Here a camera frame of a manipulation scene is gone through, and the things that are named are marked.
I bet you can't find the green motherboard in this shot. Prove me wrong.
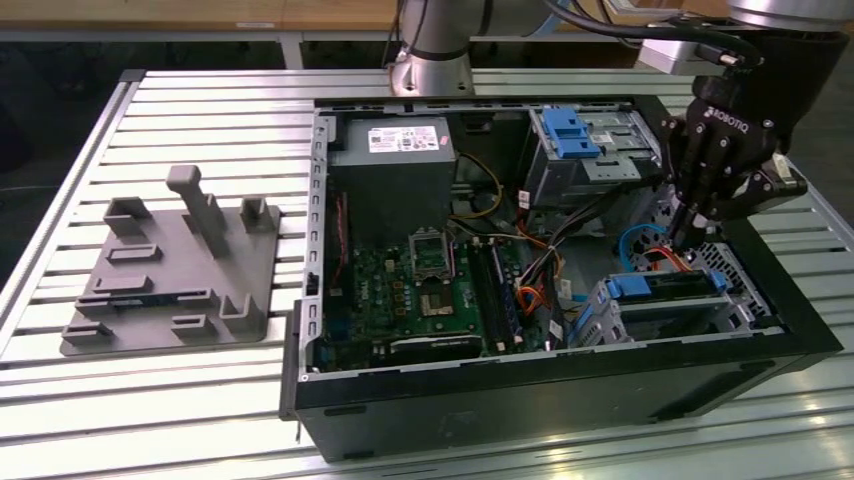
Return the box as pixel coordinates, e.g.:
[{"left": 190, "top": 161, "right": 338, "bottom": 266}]
[{"left": 320, "top": 219, "right": 556, "bottom": 371}]

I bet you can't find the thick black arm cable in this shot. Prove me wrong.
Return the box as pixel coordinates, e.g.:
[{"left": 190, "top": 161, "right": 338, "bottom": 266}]
[{"left": 541, "top": 0, "right": 764, "bottom": 66}]

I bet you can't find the black graphics card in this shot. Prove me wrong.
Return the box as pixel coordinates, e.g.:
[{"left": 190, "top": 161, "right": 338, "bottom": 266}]
[{"left": 370, "top": 332, "right": 484, "bottom": 359}]

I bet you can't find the yellow wire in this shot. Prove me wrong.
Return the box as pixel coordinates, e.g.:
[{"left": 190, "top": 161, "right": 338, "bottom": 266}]
[{"left": 450, "top": 152, "right": 506, "bottom": 221}]

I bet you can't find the pale blue hose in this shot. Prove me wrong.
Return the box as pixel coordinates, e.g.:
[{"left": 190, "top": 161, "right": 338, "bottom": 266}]
[{"left": 533, "top": 9, "right": 569, "bottom": 39}]

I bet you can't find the thin red wire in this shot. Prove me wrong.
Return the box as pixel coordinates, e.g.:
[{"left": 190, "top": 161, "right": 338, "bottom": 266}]
[{"left": 336, "top": 192, "right": 350, "bottom": 281}]

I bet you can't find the wooden bench with white frame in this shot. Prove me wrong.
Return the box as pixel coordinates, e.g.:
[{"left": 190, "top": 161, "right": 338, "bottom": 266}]
[{"left": 0, "top": 0, "right": 669, "bottom": 71}]

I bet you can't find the orange disk power wire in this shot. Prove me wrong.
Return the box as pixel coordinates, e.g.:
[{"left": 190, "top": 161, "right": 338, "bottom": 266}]
[{"left": 641, "top": 245, "right": 701, "bottom": 275}]

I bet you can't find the blue disk wire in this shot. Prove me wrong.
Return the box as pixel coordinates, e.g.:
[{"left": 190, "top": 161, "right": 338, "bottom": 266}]
[{"left": 617, "top": 223, "right": 674, "bottom": 275}]

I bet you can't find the RAM stick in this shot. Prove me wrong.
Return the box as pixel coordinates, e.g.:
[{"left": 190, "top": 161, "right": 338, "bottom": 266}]
[{"left": 490, "top": 242, "right": 529, "bottom": 347}]

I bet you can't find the orange wire bundle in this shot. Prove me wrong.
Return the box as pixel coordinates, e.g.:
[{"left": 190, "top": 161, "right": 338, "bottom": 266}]
[{"left": 517, "top": 285, "right": 548, "bottom": 317}]

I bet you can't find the grey power supply unit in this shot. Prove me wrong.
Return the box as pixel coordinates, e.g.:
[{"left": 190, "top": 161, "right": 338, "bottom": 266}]
[{"left": 326, "top": 115, "right": 460, "bottom": 246}]

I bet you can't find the hard disk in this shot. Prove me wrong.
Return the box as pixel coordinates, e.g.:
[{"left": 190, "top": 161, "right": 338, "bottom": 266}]
[{"left": 604, "top": 268, "right": 729, "bottom": 302}]

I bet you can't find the metal drive cage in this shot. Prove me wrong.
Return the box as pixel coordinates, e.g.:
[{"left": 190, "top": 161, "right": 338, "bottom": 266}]
[{"left": 524, "top": 107, "right": 673, "bottom": 211}]

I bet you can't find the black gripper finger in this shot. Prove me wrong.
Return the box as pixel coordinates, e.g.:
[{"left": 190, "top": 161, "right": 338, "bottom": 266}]
[
  {"left": 684, "top": 155, "right": 811, "bottom": 247},
  {"left": 660, "top": 115, "right": 710, "bottom": 247}
]

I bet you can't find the grey parts rack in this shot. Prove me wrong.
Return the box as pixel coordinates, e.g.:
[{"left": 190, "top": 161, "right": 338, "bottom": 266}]
[{"left": 59, "top": 164, "right": 286, "bottom": 357}]

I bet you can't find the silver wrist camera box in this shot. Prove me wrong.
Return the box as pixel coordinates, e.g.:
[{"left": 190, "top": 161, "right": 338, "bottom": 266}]
[{"left": 638, "top": 38, "right": 736, "bottom": 76}]

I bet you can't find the black wire bundle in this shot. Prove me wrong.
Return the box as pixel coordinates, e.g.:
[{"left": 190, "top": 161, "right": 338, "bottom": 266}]
[{"left": 520, "top": 182, "right": 660, "bottom": 289}]

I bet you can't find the blue drive cage latch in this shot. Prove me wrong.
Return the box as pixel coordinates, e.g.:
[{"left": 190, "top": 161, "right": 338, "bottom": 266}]
[{"left": 541, "top": 108, "right": 600, "bottom": 160}]

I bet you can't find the black PC case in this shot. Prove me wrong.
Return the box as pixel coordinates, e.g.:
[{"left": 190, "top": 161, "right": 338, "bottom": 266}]
[{"left": 277, "top": 94, "right": 844, "bottom": 464}]

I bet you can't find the CPU socket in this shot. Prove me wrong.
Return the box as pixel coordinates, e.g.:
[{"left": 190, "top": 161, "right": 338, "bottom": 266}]
[{"left": 414, "top": 284, "right": 464, "bottom": 320}]

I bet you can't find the metal disk bay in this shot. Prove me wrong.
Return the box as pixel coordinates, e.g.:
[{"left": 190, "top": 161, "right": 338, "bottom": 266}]
[{"left": 573, "top": 272, "right": 771, "bottom": 347}]

